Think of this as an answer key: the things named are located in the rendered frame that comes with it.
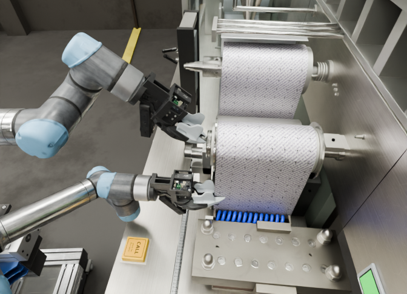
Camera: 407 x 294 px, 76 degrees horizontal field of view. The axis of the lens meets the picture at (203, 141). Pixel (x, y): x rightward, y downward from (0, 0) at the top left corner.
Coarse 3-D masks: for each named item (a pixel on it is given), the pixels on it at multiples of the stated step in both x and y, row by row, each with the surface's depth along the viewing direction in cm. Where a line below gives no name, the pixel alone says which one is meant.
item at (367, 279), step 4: (368, 272) 51; (364, 276) 53; (368, 276) 51; (372, 276) 50; (360, 280) 54; (364, 280) 52; (368, 280) 51; (372, 280) 50; (364, 284) 52; (368, 284) 51; (372, 284) 50; (364, 288) 52; (368, 288) 51; (372, 288) 50; (376, 288) 49; (364, 292) 52; (368, 292) 51; (372, 292) 50; (376, 292) 48
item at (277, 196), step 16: (224, 176) 68; (240, 176) 68; (256, 176) 67; (224, 192) 74; (240, 192) 73; (256, 192) 72; (272, 192) 72; (288, 192) 71; (224, 208) 79; (240, 208) 79; (256, 208) 78; (272, 208) 77; (288, 208) 76
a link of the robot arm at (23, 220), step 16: (96, 176) 86; (64, 192) 78; (80, 192) 80; (96, 192) 84; (32, 208) 72; (48, 208) 74; (64, 208) 77; (0, 224) 67; (16, 224) 68; (32, 224) 71; (0, 240) 65
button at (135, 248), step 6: (132, 240) 84; (138, 240) 84; (144, 240) 84; (126, 246) 83; (132, 246) 83; (138, 246) 83; (144, 246) 83; (126, 252) 81; (132, 252) 81; (138, 252) 81; (144, 252) 81; (126, 258) 80; (132, 258) 80; (138, 258) 80; (144, 258) 81
